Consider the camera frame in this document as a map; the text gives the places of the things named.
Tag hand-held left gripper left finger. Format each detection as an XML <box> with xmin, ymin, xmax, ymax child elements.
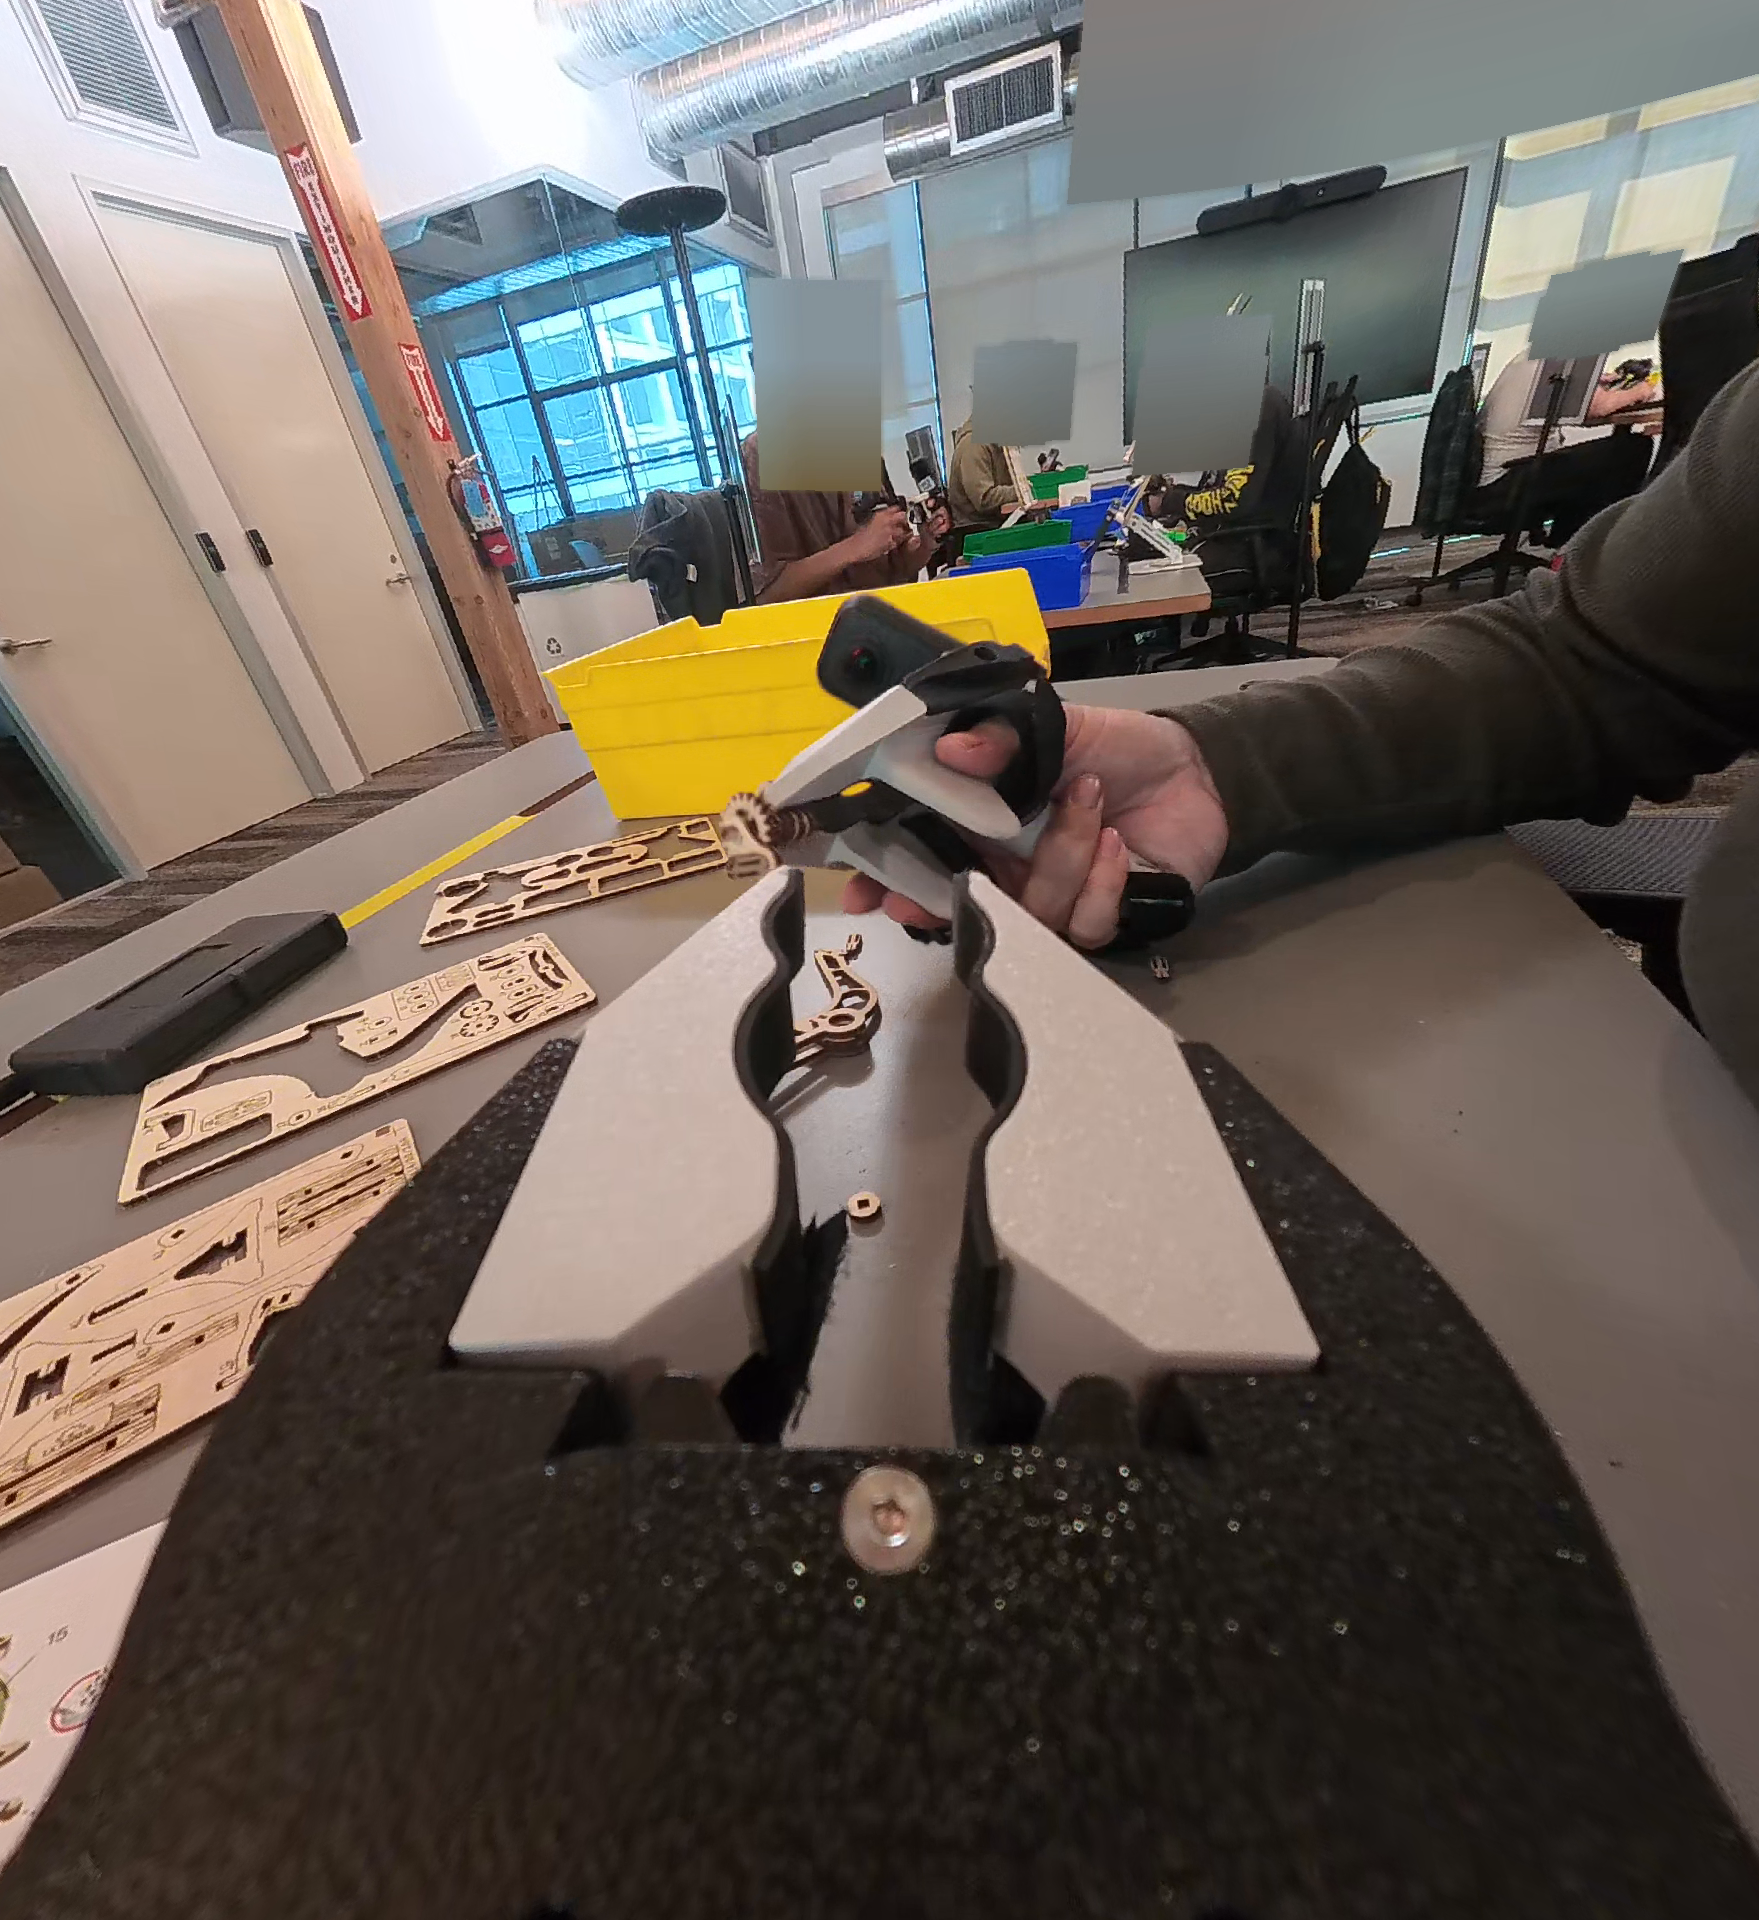
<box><xmin>449</xmin><ymin>865</ymin><xmax>839</xmax><ymax>1388</ymax></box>

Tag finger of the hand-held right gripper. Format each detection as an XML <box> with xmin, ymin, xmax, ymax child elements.
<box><xmin>789</xmin><ymin>804</ymin><xmax>1040</xmax><ymax>904</ymax></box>
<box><xmin>766</xmin><ymin>684</ymin><xmax>960</xmax><ymax>824</ymax></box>

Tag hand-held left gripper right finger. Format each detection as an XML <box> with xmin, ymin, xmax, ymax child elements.
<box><xmin>950</xmin><ymin>865</ymin><xmax>1324</xmax><ymax>1394</ymax></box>

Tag wooden gear axle assembly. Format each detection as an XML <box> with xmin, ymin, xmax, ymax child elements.
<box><xmin>717</xmin><ymin>788</ymin><xmax>824</xmax><ymax>881</ymax></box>

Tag wooden parts sheet curved cutout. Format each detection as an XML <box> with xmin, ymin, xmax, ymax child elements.
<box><xmin>118</xmin><ymin>935</ymin><xmax>599</xmax><ymax>1205</ymax></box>

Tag emptied wooden parts sheet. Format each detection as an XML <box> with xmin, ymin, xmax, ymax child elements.
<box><xmin>416</xmin><ymin>818</ymin><xmax>766</xmax><ymax>947</ymax></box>

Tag wooden parts sheet slotted strips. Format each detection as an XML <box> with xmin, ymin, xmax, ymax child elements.
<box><xmin>0</xmin><ymin>1117</ymin><xmax>423</xmax><ymax>1578</ymax></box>

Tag person's right hand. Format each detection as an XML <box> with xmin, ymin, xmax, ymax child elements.
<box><xmin>843</xmin><ymin>697</ymin><xmax>1233</xmax><ymax>954</ymax></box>

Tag yellow plastic bin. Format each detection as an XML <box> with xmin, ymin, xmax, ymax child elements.
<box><xmin>540</xmin><ymin>567</ymin><xmax>1053</xmax><ymax>824</ymax></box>

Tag dark jacket on chair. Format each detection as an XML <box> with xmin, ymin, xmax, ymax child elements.
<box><xmin>627</xmin><ymin>487</ymin><xmax>754</xmax><ymax>624</ymax></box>

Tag recycling bin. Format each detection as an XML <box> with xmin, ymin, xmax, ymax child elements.
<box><xmin>510</xmin><ymin>577</ymin><xmax>663</xmax><ymax>707</ymax></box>

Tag yellow tape stripe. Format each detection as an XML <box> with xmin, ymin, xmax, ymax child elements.
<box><xmin>339</xmin><ymin>808</ymin><xmax>540</xmax><ymax>932</ymax></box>

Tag black backpack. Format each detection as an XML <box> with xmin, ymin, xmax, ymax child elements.
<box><xmin>1313</xmin><ymin>384</ymin><xmax>1392</xmax><ymax>602</ymax></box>

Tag large glass window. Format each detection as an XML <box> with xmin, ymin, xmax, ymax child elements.
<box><xmin>450</xmin><ymin>270</ymin><xmax>754</xmax><ymax>571</ymax></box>

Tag red fire extinguisher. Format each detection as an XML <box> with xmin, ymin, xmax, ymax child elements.
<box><xmin>449</xmin><ymin>457</ymin><xmax>509</xmax><ymax>571</ymax></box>

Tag black floor lamp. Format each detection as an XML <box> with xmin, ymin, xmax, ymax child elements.
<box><xmin>617</xmin><ymin>185</ymin><xmax>761</xmax><ymax>618</ymax></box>

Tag black video bar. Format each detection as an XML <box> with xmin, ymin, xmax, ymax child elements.
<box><xmin>1197</xmin><ymin>165</ymin><xmax>1387</xmax><ymax>237</ymax></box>

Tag beige door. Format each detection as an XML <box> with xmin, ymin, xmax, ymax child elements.
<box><xmin>0</xmin><ymin>150</ymin><xmax>326</xmax><ymax>871</ymax></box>
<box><xmin>82</xmin><ymin>185</ymin><xmax>482</xmax><ymax>782</ymax></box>

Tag assembly instruction booklet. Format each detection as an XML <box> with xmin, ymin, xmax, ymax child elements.
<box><xmin>0</xmin><ymin>1522</ymin><xmax>167</xmax><ymax>1920</ymax></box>

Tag black office chair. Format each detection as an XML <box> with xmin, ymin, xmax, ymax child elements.
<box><xmin>1664</xmin><ymin>231</ymin><xmax>1759</xmax><ymax>498</ymax></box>

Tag wooden model frame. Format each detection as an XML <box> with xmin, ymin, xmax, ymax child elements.
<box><xmin>777</xmin><ymin>935</ymin><xmax>884</xmax><ymax>1112</ymax></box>

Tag wooden support post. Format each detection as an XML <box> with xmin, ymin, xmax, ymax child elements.
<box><xmin>210</xmin><ymin>0</ymin><xmax>563</xmax><ymax>745</ymax></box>

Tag wall display screen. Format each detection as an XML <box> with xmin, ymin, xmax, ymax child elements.
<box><xmin>1123</xmin><ymin>165</ymin><xmax>1467</xmax><ymax>411</ymax></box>

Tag air duct vent grille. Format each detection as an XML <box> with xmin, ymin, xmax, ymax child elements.
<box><xmin>944</xmin><ymin>42</ymin><xmax>1067</xmax><ymax>158</ymax></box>

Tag silver air duct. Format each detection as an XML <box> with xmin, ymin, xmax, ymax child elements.
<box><xmin>537</xmin><ymin>0</ymin><xmax>1081</xmax><ymax>165</ymax></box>

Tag wall ventilation grille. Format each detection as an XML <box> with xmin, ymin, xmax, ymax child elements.
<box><xmin>16</xmin><ymin>0</ymin><xmax>196</xmax><ymax>151</ymax></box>

